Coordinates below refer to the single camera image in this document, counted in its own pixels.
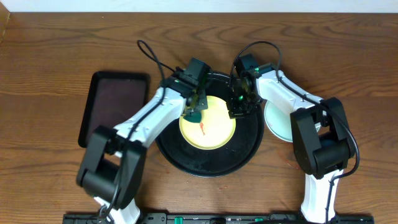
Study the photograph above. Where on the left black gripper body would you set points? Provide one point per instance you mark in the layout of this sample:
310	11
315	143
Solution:
193	107

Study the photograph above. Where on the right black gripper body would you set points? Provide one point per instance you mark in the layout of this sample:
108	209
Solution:
240	106

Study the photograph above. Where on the green yellow sponge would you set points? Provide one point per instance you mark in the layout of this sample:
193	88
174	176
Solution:
195	117

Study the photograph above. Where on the yellow plate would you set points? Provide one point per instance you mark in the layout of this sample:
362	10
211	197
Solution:
214	130

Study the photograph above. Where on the light green plate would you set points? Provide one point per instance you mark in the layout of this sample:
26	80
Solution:
278	122

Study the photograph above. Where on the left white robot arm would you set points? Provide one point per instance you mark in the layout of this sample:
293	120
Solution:
113	163

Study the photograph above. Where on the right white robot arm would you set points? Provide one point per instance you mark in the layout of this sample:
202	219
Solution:
321	138

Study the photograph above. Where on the round black tray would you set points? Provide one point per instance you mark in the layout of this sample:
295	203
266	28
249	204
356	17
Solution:
221	161

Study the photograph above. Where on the dark rectangular tray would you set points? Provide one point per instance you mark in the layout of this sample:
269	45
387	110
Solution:
113	97

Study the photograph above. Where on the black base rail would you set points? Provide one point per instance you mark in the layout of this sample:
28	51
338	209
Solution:
163	218

